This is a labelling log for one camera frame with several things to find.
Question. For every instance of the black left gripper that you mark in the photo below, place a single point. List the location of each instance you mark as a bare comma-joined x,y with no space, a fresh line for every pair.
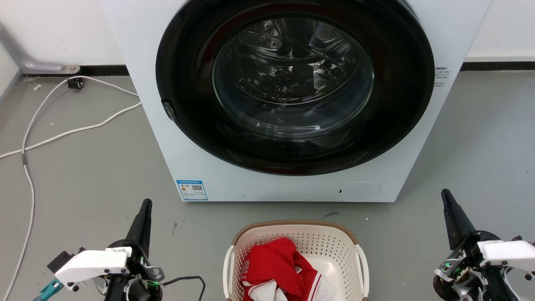
142,269

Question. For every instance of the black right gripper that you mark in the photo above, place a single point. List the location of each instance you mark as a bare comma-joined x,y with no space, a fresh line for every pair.
459,267

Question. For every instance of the beige perforated laundry basket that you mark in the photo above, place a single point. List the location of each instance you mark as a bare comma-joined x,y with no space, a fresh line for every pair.
317,238

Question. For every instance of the blue energy label sticker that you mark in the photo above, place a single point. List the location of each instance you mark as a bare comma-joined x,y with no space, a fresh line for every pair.
192,190

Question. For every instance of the round white filter cover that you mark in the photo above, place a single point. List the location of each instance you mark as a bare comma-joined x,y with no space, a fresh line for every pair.
358,191

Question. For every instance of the black round washer door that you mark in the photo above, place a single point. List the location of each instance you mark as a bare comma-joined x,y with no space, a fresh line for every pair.
188,125

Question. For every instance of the red sports jersey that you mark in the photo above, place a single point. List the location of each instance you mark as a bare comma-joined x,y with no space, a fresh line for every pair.
271,263

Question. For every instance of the grey printed text label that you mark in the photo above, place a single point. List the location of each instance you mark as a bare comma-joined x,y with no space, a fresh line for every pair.
441,76

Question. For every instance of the white front-load washing machine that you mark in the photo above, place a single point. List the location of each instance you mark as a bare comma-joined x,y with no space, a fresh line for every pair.
138,50

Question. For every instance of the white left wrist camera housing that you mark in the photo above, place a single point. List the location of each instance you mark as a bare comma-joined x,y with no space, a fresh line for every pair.
92,264

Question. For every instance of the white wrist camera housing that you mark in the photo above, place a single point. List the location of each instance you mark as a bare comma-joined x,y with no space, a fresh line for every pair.
92,264
510,253

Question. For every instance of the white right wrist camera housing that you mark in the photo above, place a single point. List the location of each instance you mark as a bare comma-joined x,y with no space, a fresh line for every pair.
510,253

